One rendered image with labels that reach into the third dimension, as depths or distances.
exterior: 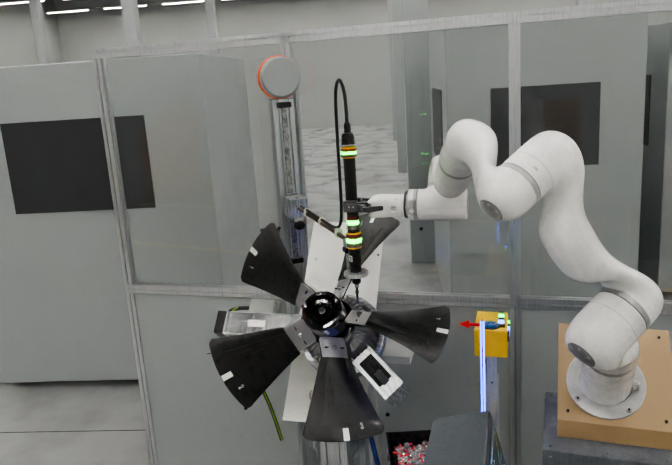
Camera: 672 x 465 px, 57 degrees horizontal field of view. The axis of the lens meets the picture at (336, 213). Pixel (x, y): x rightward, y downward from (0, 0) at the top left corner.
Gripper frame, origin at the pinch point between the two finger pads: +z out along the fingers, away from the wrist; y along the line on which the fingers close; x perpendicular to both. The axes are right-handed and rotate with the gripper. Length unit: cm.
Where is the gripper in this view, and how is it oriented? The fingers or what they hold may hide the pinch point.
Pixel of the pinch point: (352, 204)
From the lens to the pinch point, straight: 172.9
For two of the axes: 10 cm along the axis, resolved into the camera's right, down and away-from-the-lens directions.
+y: 2.7, -2.2, 9.4
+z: -9.6, 0.0, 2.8
